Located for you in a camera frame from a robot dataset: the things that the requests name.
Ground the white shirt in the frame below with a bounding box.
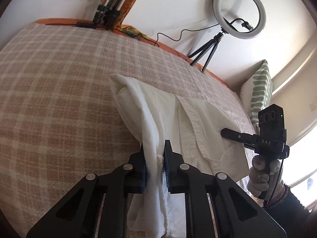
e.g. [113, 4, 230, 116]
[109, 74, 253, 237]

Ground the black sleeved right forearm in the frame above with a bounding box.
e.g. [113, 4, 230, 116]
[263, 184, 316, 237]

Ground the gloved right hand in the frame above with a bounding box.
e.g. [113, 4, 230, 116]
[247, 155, 285, 201]

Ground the green striped white pillow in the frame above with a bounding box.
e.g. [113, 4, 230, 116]
[240, 60, 273, 134]

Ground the pink plaid bed blanket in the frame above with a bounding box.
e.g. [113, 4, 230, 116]
[1, 23, 254, 237]

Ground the black tripod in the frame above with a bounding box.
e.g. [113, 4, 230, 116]
[187, 30, 227, 73]
[75, 0, 122, 30]

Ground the black camera box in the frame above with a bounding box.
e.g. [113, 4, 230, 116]
[258, 104, 286, 142]

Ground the white ring light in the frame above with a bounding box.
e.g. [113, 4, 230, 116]
[212, 0, 266, 39]

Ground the black ring light cable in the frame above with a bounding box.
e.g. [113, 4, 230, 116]
[156, 17, 253, 46]

